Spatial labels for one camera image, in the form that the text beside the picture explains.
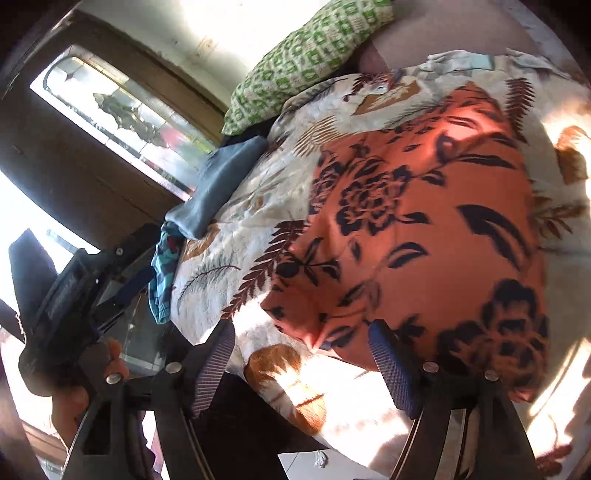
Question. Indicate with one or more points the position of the grey crumpled cloth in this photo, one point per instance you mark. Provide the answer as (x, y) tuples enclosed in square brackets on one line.
[(526, 60)]

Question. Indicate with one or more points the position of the teal patterned cloth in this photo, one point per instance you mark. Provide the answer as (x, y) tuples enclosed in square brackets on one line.
[(164, 263)]

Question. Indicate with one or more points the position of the white glove with teal cuff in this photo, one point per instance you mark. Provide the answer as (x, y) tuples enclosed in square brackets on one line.
[(457, 61)]

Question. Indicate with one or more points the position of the leaf-patterned fleece blanket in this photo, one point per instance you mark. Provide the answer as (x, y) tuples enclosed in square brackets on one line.
[(228, 272)]

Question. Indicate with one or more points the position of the pink quilted mattress cover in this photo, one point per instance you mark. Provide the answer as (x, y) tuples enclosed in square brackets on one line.
[(422, 28)]

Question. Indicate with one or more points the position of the green checkered pillow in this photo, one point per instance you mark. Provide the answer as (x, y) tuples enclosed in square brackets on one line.
[(304, 58)]

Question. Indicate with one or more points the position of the left hand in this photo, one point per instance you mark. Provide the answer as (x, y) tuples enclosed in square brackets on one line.
[(69, 404)]

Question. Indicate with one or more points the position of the blue folded garment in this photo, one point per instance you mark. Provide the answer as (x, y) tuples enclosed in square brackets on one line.
[(223, 171)]

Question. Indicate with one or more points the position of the orange floral blouse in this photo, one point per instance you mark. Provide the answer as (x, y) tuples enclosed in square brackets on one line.
[(428, 228)]

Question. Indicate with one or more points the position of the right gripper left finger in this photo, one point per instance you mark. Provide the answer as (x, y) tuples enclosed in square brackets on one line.
[(205, 365)]

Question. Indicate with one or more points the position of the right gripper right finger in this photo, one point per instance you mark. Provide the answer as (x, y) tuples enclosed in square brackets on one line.
[(404, 376)]

